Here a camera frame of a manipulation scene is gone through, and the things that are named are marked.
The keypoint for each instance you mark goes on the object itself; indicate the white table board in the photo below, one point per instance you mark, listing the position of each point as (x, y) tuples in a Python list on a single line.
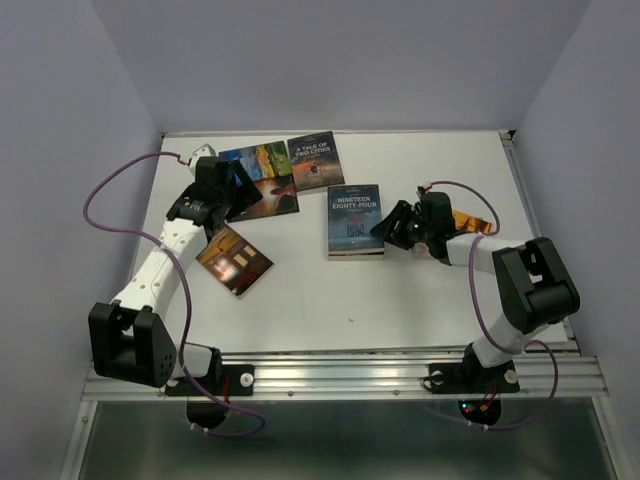
[(308, 303)]

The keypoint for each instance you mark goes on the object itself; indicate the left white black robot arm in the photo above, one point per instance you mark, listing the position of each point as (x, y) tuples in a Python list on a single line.
[(129, 339)]

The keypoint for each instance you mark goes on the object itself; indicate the dark red orange book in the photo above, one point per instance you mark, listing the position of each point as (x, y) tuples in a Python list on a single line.
[(234, 261)]

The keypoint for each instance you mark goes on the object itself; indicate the aluminium front rail frame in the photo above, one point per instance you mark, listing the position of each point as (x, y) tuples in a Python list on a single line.
[(394, 374)]

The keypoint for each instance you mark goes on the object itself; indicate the Tale of Two Cities book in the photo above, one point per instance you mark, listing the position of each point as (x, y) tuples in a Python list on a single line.
[(315, 161)]

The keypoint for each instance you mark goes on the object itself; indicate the Nineteen Eighty-Four blue book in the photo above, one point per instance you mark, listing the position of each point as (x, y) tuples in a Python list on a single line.
[(352, 211)]

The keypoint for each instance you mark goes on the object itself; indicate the Animal Farm blue book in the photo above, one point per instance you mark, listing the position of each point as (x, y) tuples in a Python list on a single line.
[(262, 162)]

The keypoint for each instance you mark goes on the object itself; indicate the Three Days to See book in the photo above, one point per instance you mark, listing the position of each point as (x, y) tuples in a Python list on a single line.
[(279, 197)]

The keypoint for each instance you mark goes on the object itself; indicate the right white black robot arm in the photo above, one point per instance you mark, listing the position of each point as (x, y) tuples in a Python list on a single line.
[(534, 287)]

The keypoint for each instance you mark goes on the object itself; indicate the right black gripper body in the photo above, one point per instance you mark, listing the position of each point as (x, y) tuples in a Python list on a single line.
[(422, 230)]

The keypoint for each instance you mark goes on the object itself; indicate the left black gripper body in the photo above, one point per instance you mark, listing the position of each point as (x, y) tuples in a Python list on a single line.
[(227, 194)]

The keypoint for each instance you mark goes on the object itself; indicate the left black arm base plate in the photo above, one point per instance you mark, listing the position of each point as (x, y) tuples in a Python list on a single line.
[(232, 381)]

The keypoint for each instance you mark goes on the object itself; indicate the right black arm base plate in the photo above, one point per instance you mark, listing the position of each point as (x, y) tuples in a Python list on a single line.
[(458, 379)]

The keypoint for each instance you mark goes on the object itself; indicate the orange Huckleberry Finn book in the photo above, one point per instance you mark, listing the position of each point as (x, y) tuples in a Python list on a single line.
[(469, 223)]

